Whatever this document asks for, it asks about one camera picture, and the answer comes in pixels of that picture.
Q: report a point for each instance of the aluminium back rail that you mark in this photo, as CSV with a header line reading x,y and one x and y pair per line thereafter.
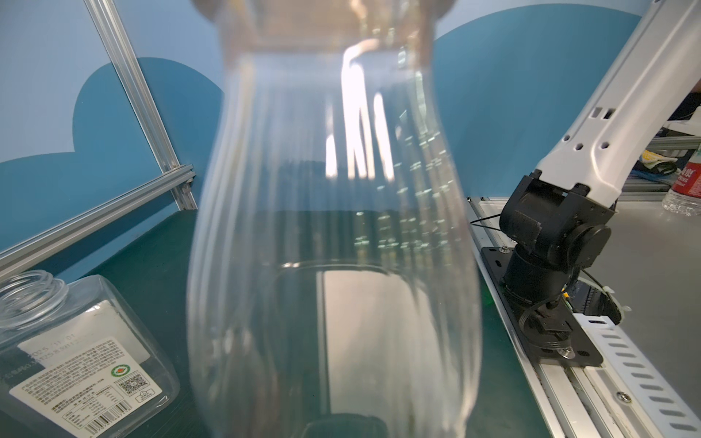
x,y
29,253

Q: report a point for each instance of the round clear bottle green label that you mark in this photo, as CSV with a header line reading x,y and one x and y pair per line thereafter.
x,y
332,288

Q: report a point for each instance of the red label bottle outside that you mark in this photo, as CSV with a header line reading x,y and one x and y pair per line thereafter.
x,y
684,196

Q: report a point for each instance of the aluminium front rail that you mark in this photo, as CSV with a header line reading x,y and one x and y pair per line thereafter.
x,y
602,386

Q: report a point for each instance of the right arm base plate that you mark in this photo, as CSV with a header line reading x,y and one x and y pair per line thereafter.
x,y
542,323

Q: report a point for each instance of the right circuit board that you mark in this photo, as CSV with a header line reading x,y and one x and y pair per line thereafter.
x,y
592,299

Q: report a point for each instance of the right aluminium corner post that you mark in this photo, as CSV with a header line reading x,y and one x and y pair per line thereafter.
x,y
114,37

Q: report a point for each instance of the square clear bottle white label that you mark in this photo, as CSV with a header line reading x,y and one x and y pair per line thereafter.
x,y
76,361

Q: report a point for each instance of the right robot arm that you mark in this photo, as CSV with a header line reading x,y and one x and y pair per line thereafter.
x,y
558,215

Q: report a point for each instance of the aluminium rail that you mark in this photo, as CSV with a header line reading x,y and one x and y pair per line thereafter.
x,y
602,386
29,253

